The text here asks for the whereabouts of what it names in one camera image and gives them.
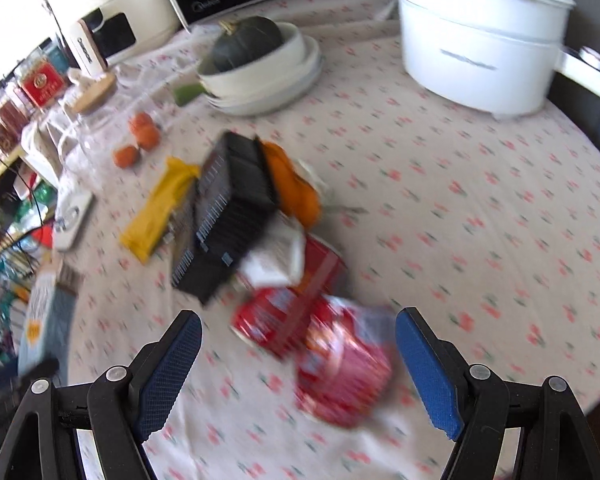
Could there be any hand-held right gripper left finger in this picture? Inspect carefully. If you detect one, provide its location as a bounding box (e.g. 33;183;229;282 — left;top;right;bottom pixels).
0;310;203;480

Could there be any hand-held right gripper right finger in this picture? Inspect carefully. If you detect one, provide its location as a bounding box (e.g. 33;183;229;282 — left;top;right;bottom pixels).
396;307;600;480

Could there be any red snack bag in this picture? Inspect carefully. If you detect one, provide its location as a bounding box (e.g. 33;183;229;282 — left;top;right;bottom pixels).
295;295;396;428

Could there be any white paper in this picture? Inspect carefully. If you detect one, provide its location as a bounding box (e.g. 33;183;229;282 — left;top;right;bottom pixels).
237;215;308;288

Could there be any yellow foil-lined wrapper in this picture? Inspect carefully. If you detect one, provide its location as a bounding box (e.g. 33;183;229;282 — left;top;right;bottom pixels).
119;156;201;263

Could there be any red snack packet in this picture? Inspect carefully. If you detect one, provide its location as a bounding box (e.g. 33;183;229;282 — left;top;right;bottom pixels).
231;287;321;358

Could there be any light blue carton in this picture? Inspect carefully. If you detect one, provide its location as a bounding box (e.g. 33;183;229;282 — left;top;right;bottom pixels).
17;260;81;376

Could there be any red cardboard box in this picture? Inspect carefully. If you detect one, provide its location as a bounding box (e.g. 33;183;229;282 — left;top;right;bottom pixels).
280;235;348;296

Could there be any cherry printed tablecloth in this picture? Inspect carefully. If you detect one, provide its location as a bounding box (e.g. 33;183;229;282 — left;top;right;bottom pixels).
55;0;600;480

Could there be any black plastic basket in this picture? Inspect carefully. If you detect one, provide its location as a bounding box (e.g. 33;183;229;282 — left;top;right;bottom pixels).
171;131;281;306

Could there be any white kitchen scale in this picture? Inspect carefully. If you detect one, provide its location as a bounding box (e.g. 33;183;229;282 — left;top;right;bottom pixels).
52;180;96;252

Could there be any orange wrapper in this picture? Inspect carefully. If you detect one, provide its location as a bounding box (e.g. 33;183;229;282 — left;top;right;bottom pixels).
260;141;322;228

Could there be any glass jar with wooden lid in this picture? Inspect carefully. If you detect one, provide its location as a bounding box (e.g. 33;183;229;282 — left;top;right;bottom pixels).
55;72;131;191

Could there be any green vegetable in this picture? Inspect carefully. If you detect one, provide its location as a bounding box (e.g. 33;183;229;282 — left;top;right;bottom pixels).
174;82;206;106

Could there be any glass jar of dried snacks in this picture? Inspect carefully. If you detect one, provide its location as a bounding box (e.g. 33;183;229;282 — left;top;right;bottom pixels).
0;95;31;153

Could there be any white ceramic bowl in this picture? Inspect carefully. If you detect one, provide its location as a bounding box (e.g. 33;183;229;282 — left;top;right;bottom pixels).
197;22;308;100

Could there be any white electric cooking pot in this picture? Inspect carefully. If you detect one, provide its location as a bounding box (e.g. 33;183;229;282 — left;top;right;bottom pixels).
395;0;600;121

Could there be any red tin box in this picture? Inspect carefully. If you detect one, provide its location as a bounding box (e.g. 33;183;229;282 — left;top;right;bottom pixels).
17;57;63;108

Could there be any white brown-edged box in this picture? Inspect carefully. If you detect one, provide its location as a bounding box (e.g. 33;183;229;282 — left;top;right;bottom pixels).
76;19;109;74

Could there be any dark green kabocha squash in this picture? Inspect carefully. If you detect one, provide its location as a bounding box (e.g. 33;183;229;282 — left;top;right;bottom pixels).
211;16;284;73

